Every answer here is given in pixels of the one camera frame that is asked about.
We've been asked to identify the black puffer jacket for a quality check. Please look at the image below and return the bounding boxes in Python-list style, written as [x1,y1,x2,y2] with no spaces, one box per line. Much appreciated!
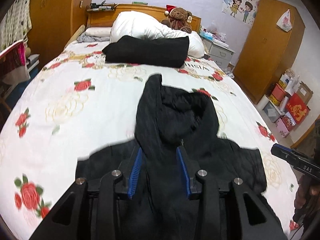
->
[75,74,285,239]

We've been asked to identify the person right hand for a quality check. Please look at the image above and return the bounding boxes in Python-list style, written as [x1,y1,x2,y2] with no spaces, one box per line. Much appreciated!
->
[293,175,319,223]

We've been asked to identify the pink patterned box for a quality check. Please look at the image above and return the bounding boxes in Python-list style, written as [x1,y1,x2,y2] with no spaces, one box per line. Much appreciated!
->
[275,115,296,138]

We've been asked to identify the red gift box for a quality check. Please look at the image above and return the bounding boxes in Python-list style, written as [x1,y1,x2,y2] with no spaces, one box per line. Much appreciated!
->
[286,93,310,124]

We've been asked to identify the red plastic bin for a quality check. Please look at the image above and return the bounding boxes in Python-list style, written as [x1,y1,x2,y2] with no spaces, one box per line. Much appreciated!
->
[269,83,286,106]

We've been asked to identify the white floral bed sheet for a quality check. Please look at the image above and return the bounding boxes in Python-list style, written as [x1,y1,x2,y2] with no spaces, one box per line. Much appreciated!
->
[1,42,298,239]

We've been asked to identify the right wooden wardrobe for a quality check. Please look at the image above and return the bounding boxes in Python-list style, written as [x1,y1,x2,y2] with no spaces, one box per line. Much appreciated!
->
[234,0,305,104]

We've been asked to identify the wooden wardrobe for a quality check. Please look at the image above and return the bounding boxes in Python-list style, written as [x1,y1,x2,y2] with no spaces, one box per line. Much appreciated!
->
[234,0,305,104]
[28,0,92,69]

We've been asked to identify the white bedside drawer cabinet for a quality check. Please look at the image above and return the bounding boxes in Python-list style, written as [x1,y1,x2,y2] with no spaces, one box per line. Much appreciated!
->
[202,37,235,70]

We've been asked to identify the folded black garment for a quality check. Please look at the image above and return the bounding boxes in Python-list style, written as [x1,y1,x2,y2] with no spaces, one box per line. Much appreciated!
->
[102,35,189,68]

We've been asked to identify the white plastic bag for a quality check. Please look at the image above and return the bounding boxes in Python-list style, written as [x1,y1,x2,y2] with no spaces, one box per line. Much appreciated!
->
[277,9,292,32]

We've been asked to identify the wooden desk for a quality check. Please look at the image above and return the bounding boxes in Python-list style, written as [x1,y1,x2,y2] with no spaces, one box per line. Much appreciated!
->
[0,39,30,113]

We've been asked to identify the white pillow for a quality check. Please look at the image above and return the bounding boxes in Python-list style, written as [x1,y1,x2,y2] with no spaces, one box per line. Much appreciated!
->
[85,27,112,37]

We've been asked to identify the white duvet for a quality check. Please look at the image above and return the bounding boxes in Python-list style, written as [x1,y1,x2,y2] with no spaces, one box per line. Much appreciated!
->
[110,11,205,58]

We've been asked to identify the brown teddy bear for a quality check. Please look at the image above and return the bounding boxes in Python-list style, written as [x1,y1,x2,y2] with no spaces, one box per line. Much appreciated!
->
[161,5,192,34]

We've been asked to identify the wooden headboard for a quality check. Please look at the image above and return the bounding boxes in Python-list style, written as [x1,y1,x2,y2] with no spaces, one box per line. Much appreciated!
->
[86,3,203,34]

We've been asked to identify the left wooden wardrobe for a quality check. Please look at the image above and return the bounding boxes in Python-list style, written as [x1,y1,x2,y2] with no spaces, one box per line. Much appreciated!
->
[28,0,92,69]

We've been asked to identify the patterned curtain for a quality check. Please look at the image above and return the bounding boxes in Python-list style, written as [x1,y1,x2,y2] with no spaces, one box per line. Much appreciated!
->
[0,0,32,51]

